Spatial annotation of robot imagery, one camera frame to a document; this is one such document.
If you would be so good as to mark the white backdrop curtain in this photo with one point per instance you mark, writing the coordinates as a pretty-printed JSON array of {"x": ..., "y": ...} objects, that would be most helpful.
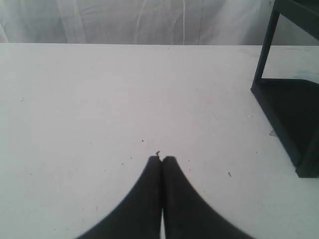
[{"x": 169, "y": 22}]

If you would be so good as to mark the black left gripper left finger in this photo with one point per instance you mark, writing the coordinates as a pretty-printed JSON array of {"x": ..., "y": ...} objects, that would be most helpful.
[{"x": 138, "y": 215}]

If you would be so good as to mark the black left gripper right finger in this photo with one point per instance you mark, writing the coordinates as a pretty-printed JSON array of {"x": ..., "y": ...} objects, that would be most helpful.
[{"x": 186, "y": 215}]

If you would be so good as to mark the black two-tier metal rack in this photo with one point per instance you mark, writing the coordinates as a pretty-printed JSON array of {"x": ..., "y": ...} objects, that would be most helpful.
[{"x": 292, "y": 105}]

